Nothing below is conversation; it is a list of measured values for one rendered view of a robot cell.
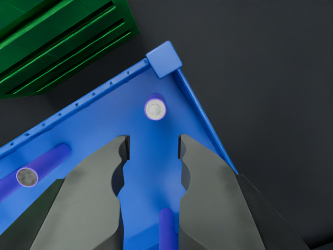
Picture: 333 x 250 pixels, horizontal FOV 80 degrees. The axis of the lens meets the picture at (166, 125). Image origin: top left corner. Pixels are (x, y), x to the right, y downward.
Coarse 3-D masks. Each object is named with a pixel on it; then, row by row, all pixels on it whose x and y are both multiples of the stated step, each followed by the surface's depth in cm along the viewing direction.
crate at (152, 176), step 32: (160, 64) 14; (96, 96) 17; (128, 96) 22; (192, 96) 17; (32, 128) 17; (64, 128) 22; (96, 128) 22; (128, 128) 22; (160, 128) 23; (192, 128) 23; (0, 160) 23; (32, 160) 23; (128, 160) 23; (160, 160) 23; (224, 160) 20; (32, 192) 24; (128, 192) 24; (160, 192) 24; (0, 224) 25; (128, 224) 25
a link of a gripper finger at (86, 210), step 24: (120, 144) 11; (96, 168) 9; (120, 168) 10; (72, 192) 8; (96, 192) 8; (48, 216) 7; (72, 216) 7; (96, 216) 7; (120, 216) 8; (48, 240) 6; (72, 240) 6; (96, 240) 6; (120, 240) 7
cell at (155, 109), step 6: (150, 96) 20; (156, 96) 17; (162, 96) 20; (150, 102) 16; (156, 102) 16; (162, 102) 16; (144, 108) 16; (150, 108) 16; (156, 108) 16; (162, 108) 16; (150, 114) 16; (156, 114) 16; (162, 114) 16; (156, 120) 16
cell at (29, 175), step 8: (64, 144) 22; (48, 152) 20; (56, 152) 20; (64, 152) 21; (40, 160) 18; (48, 160) 18; (56, 160) 20; (64, 160) 22; (24, 168) 16; (32, 168) 16; (40, 168) 17; (48, 168) 18; (16, 176) 16; (24, 176) 16; (32, 176) 16; (40, 176) 17; (24, 184) 17; (32, 184) 17
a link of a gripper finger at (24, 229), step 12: (60, 180) 9; (48, 192) 8; (36, 204) 8; (48, 204) 8; (24, 216) 7; (36, 216) 7; (12, 228) 7; (24, 228) 7; (36, 228) 7; (0, 240) 6; (12, 240) 6; (24, 240) 6
